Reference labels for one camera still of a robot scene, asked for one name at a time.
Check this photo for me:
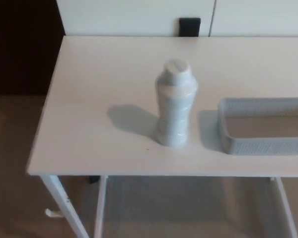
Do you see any black square wall socket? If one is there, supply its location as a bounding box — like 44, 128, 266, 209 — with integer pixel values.
179, 17, 202, 38

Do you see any dark brown wooden panel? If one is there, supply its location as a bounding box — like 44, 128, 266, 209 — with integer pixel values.
0, 0, 66, 96

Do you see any white plastic bottle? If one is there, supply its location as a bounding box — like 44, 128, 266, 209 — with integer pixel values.
154, 58, 199, 149

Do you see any grey mesh tray container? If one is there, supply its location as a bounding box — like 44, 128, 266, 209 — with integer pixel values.
218, 97, 298, 157

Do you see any white desk leg frame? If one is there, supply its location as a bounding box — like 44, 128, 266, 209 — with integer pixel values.
40, 175, 109, 238
270, 177, 298, 238

